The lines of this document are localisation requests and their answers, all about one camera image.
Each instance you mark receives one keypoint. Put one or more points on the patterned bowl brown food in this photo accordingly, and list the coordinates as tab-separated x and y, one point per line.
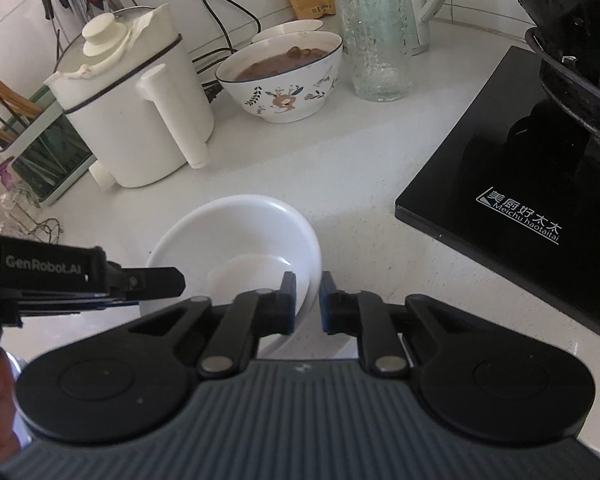
285	78

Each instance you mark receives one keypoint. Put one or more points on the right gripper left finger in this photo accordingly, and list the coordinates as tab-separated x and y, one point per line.
250	317

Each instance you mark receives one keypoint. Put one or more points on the wire glass drying rack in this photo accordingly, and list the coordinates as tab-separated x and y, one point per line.
21	213

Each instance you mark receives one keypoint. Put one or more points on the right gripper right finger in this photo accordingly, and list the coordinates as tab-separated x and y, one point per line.
374	324

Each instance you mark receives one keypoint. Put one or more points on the textured drinking glass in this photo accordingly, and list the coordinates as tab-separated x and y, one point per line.
379	38

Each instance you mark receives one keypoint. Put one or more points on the black frying pan on stove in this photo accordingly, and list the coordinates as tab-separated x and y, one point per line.
566	36

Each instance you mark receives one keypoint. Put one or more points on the green chopstick holder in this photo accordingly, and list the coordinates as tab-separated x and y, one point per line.
40	144

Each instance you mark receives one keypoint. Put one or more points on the small white ceramic bowl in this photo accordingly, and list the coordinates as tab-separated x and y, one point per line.
239	243

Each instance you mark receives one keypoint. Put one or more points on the black induction cooktop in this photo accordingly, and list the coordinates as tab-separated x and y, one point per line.
515	186

